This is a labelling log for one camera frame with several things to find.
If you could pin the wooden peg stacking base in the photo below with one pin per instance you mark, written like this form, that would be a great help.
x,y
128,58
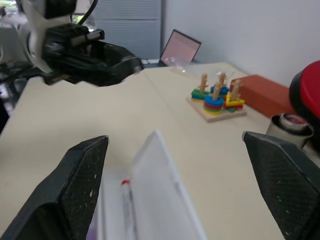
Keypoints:
x,y
217,116

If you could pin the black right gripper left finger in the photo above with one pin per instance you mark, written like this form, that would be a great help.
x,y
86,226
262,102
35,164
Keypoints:
x,y
62,190

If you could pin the red triangular stacking piece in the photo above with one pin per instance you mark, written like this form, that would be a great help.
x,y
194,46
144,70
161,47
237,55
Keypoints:
x,y
235,106

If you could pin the translucent white pencil case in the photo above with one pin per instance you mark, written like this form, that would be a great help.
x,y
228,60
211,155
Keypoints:
x,y
160,185

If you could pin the yellow triangular stacking piece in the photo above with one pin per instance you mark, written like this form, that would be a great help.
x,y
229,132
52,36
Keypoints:
x,y
237,102

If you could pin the green square stacking piece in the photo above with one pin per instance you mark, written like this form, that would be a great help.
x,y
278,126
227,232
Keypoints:
x,y
200,93

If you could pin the red marker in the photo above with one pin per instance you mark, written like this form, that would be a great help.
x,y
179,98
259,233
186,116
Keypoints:
x,y
128,200

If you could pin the clear plastic bag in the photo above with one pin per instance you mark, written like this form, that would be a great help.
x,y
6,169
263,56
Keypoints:
x,y
181,64

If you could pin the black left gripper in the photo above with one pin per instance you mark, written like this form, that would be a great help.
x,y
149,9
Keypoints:
x,y
67,47

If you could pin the grey perforated cabinet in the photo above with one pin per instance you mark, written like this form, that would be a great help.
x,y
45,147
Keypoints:
x,y
130,30

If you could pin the red and black round object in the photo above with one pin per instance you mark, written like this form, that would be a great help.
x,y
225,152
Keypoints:
x,y
310,87

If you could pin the blue stacking piece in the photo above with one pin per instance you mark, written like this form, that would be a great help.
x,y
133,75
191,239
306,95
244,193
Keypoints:
x,y
223,90

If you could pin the laptop with pink screen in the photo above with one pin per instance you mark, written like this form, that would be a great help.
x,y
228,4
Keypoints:
x,y
180,47

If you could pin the orange red box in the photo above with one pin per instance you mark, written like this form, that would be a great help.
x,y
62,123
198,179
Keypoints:
x,y
265,96

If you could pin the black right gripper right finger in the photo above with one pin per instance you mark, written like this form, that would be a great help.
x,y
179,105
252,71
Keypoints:
x,y
287,185

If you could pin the white cylindrical container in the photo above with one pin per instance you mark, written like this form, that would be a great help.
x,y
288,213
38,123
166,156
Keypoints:
x,y
277,130

